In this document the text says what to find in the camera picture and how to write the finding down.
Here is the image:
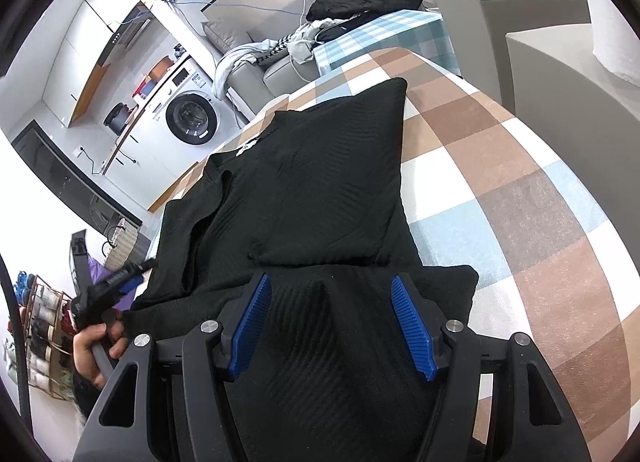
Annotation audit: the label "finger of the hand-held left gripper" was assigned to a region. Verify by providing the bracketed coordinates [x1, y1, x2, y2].
[107, 258, 157, 285]
[112, 276, 143, 299]

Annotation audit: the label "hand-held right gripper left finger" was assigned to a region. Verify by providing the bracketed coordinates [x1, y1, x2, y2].
[72, 272, 273, 462]

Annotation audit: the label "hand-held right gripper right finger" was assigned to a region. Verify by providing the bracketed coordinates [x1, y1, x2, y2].
[391, 275, 593, 462]

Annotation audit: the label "black knitted sweater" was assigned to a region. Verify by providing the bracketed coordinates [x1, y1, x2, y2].
[122, 78, 480, 462]

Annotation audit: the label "person's left forearm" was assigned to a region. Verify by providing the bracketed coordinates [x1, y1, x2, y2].
[72, 377, 103, 420]

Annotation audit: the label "light grey clothes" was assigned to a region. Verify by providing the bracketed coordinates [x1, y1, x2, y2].
[287, 19, 341, 65]

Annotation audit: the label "person's left hand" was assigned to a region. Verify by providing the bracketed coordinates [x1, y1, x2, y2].
[74, 322, 128, 388]

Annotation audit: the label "woven laundry basket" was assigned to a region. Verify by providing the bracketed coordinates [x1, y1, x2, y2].
[102, 222, 143, 270]

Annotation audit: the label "purple bag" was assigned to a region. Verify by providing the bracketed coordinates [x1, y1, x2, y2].
[85, 254, 146, 313]

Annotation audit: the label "white kitchen counter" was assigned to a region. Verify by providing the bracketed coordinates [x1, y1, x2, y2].
[100, 86, 173, 203]

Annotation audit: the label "black door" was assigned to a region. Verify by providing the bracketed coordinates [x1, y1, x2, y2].
[12, 122, 143, 237]

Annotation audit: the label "black cooking pot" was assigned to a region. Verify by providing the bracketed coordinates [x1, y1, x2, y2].
[102, 102, 133, 135]

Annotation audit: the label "brown blue checked tablecloth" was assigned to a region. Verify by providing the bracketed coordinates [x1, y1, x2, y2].
[150, 46, 636, 462]

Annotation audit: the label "white washing machine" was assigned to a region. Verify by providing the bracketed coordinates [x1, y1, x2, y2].
[131, 52, 247, 177]

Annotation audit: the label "brown cooking pot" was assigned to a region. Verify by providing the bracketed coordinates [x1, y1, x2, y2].
[148, 56, 173, 82]

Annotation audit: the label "range hood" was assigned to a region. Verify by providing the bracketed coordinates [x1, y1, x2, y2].
[97, 16, 153, 67]

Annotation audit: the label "light blue garment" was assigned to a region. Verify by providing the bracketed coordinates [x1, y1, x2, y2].
[215, 42, 266, 97]

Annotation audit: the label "grey sofa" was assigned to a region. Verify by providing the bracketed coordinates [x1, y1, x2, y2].
[202, 22, 321, 123]

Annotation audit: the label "grey cushion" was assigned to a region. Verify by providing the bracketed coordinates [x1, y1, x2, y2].
[201, 19, 251, 55]

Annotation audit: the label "black white houndstooth cloth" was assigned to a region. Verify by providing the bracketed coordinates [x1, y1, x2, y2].
[255, 34, 296, 67]

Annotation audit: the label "grey upholstered block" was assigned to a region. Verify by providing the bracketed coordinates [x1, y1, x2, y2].
[505, 29, 640, 183]
[432, 0, 591, 77]

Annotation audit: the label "blue white checked cloth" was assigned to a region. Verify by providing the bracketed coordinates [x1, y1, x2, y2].
[312, 9, 461, 77]

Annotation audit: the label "white paper roll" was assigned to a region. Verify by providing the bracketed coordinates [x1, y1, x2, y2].
[585, 0, 640, 87]

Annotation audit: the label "white wall cabinets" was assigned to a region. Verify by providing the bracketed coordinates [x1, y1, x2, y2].
[42, 0, 151, 127]

